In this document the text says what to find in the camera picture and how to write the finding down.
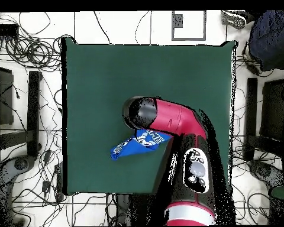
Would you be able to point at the blue shirt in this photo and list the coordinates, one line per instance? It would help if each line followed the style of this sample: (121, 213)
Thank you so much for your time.
(137, 147)

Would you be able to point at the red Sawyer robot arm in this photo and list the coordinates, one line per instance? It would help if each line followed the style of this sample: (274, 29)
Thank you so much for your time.
(175, 118)

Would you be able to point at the dark green table cloth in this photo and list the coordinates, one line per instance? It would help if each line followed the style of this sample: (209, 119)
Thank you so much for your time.
(97, 94)

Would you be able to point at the black power strip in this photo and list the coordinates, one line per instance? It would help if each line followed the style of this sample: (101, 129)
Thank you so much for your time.
(4, 30)
(59, 182)

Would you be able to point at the small grey square plate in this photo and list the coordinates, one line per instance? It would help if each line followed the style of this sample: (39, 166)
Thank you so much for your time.
(178, 20)

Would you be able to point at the small black power adapter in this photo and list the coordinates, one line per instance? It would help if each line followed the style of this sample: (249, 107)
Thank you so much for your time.
(46, 186)

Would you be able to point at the black office chair base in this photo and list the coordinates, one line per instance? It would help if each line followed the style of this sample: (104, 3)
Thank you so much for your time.
(20, 163)
(265, 171)

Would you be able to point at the dark box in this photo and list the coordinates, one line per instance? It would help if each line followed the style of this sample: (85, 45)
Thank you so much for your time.
(4, 99)
(273, 111)

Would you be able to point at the person's foot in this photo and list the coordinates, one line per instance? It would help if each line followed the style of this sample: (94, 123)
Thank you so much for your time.
(234, 20)

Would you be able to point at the person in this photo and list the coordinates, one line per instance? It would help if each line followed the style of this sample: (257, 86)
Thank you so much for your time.
(272, 37)

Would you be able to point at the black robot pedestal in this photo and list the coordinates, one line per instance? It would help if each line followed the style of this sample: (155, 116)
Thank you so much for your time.
(142, 210)

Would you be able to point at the grey square frame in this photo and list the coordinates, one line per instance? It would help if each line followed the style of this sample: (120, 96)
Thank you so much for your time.
(189, 38)

